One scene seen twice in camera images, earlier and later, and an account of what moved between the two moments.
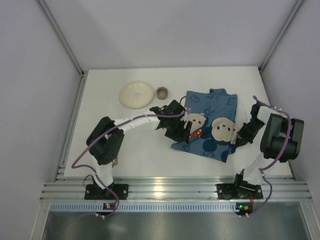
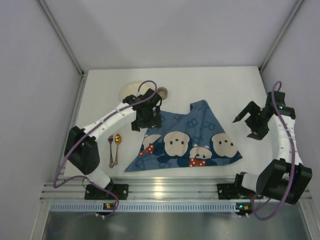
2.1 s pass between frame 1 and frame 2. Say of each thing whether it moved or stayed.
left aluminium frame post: stayed
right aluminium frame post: stayed
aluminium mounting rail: stayed
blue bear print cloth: moved
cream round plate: stayed
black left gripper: moved
